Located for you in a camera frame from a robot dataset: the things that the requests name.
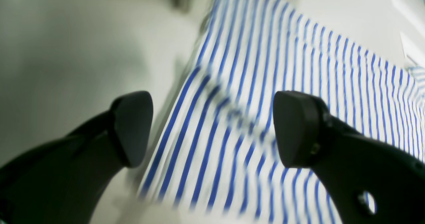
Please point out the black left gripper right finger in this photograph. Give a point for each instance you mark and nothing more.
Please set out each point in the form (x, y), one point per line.
(370, 182)

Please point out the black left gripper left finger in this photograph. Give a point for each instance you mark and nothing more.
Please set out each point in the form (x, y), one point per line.
(61, 182)

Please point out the blue white striped T-shirt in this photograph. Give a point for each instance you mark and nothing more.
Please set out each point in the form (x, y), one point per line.
(218, 151)

